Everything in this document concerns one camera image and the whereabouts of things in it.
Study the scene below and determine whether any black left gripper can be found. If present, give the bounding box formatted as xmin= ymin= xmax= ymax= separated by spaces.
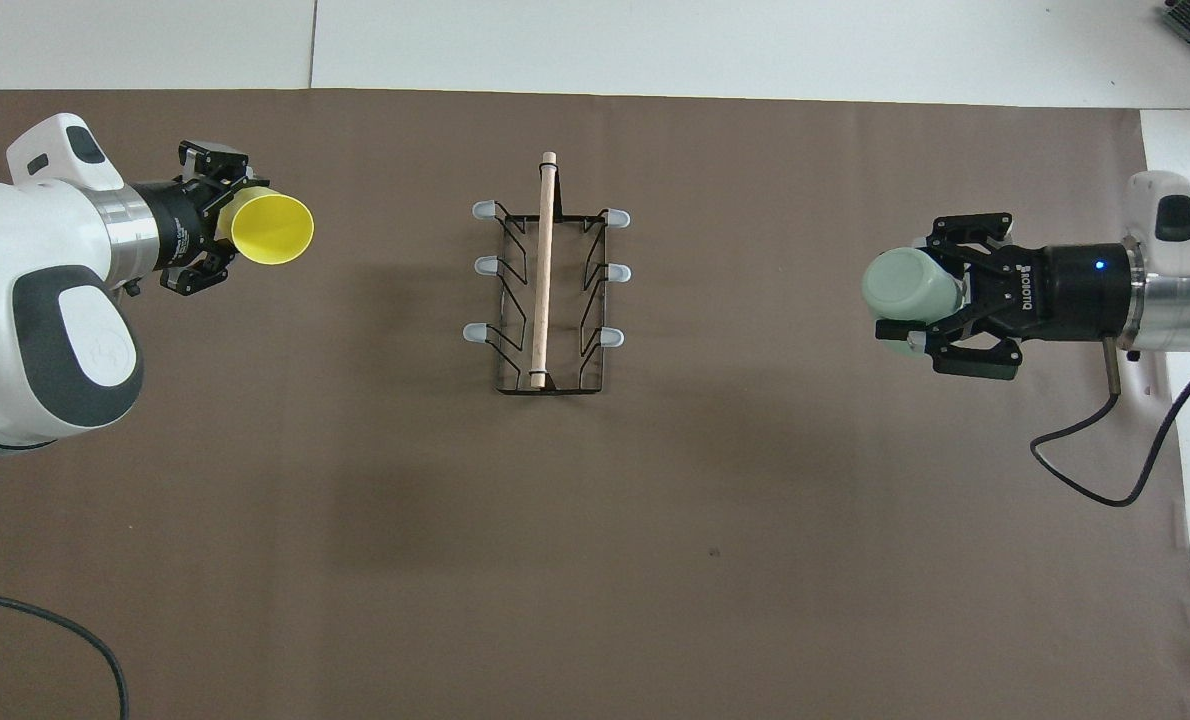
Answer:
xmin=133 ymin=139 xmax=253 ymax=298

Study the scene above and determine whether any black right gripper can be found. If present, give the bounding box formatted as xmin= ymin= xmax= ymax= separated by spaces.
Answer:
xmin=905 ymin=211 xmax=1136 ymax=382

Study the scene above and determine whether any yellow cup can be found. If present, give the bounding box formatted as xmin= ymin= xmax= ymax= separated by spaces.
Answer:
xmin=217 ymin=184 xmax=316 ymax=267

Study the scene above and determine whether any pale green cup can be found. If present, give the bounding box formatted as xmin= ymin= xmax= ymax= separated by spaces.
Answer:
xmin=860 ymin=247 xmax=967 ymax=358

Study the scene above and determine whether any brown paper mat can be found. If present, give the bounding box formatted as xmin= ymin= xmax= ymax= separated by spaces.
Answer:
xmin=0 ymin=88 xmax=1190 ymax=720

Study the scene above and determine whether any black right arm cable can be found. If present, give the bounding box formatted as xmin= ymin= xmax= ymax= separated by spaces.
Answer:
xmin=1030 ymin=335 xmax=1190 ymax=509

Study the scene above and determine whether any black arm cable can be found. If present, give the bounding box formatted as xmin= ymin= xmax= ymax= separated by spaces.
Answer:
xmin=0 ymin=588 xmax=132 ymax=720
xmin=1030 ymin=335 xmax=1190 ymax=509

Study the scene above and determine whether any black wire cup rack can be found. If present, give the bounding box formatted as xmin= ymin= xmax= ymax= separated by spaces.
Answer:
xmin=462 ymin=150 xmax=633 ymax=398

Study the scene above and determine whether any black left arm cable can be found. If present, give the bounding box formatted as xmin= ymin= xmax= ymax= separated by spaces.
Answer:
xmin=0 ymin=588 xmax=132 ymax=720

